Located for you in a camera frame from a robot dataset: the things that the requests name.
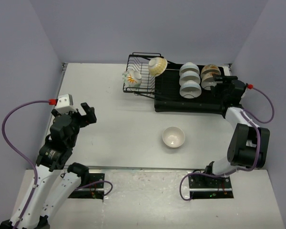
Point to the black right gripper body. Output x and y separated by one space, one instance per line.
220 91

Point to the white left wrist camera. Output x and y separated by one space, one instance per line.
65 104

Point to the white bowl front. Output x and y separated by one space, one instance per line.
190 90

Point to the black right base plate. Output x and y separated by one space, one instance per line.
202 187

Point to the white bowl middle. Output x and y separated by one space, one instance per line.
189 76

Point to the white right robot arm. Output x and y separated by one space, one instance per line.
248 147

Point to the white green floral bowl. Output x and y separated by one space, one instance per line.
132 78

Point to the black wire dish rack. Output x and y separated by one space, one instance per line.
138 61

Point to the beige floral bowl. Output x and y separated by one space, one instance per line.
208 81
173 137
210 68

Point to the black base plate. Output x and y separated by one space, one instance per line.
95 191
202 187

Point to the beige floral bowl back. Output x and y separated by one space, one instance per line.
210 68

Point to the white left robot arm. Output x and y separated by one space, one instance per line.
41 202

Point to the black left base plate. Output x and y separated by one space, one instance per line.
95 191

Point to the yellow patterned bowl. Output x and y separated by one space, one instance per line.
157 66

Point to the white bowl back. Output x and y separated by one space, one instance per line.
189 66

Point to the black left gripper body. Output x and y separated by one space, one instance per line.
79 120

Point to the beige floral bowl front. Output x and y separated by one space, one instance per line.
173 137

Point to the black dish drying tray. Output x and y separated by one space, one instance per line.
168 83

